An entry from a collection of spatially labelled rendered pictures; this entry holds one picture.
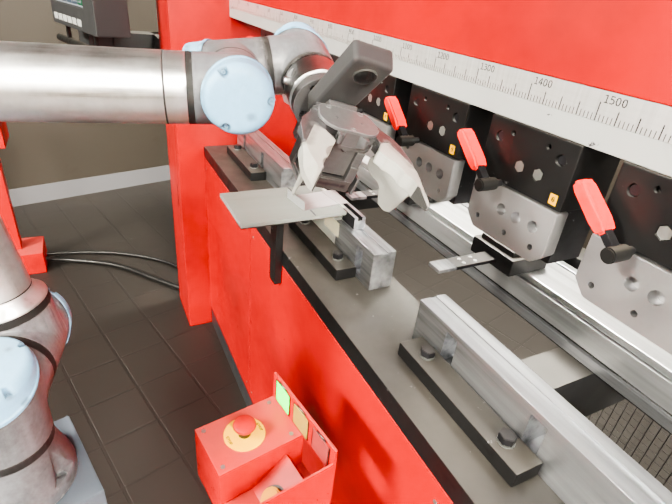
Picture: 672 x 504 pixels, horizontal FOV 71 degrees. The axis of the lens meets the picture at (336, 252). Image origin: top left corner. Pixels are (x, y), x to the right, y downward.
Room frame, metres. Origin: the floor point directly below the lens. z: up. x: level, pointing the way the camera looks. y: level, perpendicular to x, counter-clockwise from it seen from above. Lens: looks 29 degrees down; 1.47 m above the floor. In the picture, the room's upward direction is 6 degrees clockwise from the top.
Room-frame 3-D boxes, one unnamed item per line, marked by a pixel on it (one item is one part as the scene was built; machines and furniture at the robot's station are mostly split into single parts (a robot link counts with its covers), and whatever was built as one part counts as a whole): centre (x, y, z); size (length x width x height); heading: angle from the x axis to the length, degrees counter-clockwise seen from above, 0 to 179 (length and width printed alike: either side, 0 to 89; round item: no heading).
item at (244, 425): (0.56, 0.12, 0.79); 0.04 x 0.04 x 0.04
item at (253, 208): (1.06, 0.14, 1.00); 0.26 x 0.18 x 0.01; 120
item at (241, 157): (1.63, 0.36, 0.89); 0.30 x 0.05 x 0.03; 30
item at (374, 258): (1.09, -0.01, 0.92); 0.39 x 0.06 x 0.10; 30
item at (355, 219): (1.11, 0.00, 0.98); 0.20 x 0.03 x 0.03; 30
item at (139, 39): (2.13, 0.89, 1.17); 0.40 x 0.24 x 0.07; 30
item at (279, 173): (1.61, 0.29, 0.92); 0.50 x 0.06 x 0.10; 30
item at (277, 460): (0.53, 0.09, 0.75); 0.20 x 0.16 x 0.18; 38
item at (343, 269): (1.07, 0.04, 0.89); 0.30 x 0.05 x 0.03; 30
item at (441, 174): (0.81, -0.17, 1.26); 0.15 x 0.09 x 0.17; 30
